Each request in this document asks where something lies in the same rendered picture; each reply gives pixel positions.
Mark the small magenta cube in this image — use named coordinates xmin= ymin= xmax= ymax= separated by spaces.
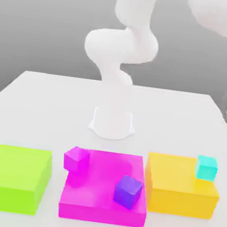
xmin=62 ymin=144 xmax=92 ymax=174

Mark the small purple cube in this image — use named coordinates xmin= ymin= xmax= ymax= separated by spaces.
xmin=111 ymin=173 xmax=145 ymax=212

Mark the small cyan cube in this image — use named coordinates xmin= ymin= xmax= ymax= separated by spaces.
xmin=193 ymin=154 xmax=220 ymax=183

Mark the large magenta box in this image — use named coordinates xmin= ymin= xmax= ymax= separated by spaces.
xmin=56 ymin=145 xmax=154 ymax=227

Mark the large orange box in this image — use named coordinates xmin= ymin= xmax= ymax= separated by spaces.
xmin=140 ymin=151 xmax=225 ymax=222

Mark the large green box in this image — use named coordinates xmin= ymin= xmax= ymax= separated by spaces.
xmin=0 ymin=144 xmax=55 ymax=218

